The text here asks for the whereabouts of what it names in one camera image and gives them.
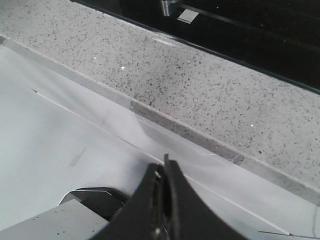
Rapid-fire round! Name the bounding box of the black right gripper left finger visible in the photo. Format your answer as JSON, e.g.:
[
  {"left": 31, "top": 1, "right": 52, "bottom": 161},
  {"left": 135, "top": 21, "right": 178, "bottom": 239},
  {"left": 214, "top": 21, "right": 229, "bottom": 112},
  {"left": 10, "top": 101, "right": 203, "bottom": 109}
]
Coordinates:
[{"left": 96, "top": 163, "right": 167, "bottom": 240}]

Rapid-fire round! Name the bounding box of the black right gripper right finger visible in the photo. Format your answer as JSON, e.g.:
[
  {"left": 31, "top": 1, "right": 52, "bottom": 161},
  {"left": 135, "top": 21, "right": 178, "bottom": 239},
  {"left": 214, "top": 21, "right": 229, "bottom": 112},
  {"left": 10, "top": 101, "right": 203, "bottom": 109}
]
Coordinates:
[{"left": 164, "top": 154, "right": 246, "bottom": 240}]

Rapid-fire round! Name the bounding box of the black glass gas hob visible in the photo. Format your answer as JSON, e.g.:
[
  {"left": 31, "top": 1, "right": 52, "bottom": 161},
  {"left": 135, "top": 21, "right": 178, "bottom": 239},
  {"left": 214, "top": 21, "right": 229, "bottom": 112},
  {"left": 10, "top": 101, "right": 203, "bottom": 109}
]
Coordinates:
[{"left": 81, "top": 0, "right": 320, "bottom": 93}]

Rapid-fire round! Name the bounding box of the silver right stove knob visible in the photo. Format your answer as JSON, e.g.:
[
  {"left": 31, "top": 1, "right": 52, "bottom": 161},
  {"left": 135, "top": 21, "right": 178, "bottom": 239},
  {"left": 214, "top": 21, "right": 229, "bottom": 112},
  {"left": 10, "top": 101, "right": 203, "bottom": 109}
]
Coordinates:
[{"left": 160, "top": 0, "right": 180, "bottom": 17}]

